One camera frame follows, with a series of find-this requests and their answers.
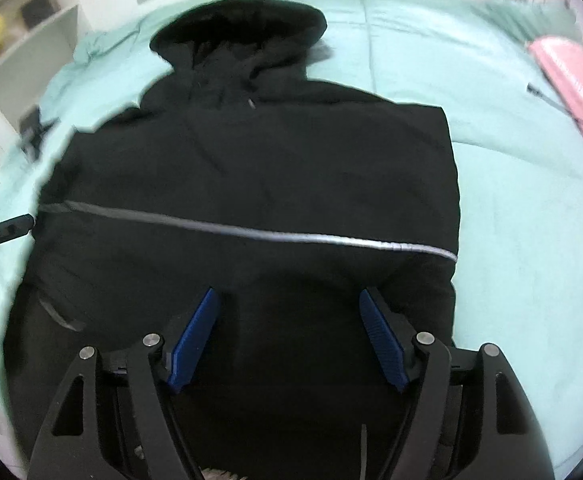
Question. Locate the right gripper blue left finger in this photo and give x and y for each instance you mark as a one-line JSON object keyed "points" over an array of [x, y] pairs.
{"points": [[186, 337]]}

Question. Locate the black hooded jacket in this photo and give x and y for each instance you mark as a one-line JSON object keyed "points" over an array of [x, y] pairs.
{"points": [[286, 196]]}

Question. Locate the teal bed quilt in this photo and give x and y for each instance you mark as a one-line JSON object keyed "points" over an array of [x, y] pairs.
{"points": [[519, 280]]}

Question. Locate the white bookshelf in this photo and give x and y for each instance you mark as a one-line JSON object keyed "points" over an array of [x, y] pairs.
{"points": [[29, 59]]}

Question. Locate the black box on shelf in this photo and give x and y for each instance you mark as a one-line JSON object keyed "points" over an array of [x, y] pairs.
{"points": [[35, 12]]}

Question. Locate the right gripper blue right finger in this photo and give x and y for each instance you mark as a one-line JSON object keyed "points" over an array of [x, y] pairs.
{"points": [[390, 335]]}

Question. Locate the teal pillow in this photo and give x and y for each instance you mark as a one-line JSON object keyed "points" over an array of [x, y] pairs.
{"points": [[526, 21]]}

